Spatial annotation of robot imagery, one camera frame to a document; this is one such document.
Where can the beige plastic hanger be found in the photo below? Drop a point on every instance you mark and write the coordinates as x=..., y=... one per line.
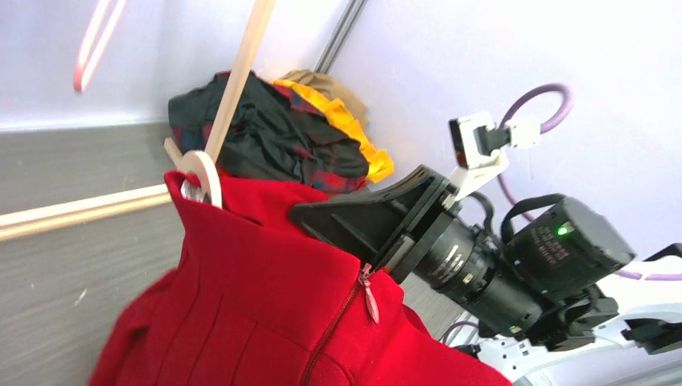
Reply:
x=199, y=164

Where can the pink wire hanger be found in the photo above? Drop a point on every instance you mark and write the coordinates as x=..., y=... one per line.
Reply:
x=99, y=31

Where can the red skirt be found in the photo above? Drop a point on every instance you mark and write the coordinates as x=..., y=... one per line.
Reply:
x=255, y=301

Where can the yellow garment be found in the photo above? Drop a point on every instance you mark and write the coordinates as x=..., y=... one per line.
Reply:
x=341, y=118

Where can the tan garment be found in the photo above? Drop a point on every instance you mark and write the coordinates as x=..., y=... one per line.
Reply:
x=331, y=89

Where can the dark plaid garment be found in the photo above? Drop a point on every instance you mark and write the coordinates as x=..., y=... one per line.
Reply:
x=274, y=135

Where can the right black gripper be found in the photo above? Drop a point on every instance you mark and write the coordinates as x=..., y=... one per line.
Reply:
x=391, y=228

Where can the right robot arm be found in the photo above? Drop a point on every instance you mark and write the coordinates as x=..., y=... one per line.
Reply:
x=555, y=281

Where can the wooden clothes rack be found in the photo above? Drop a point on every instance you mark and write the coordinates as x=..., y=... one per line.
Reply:
x=69, y=158

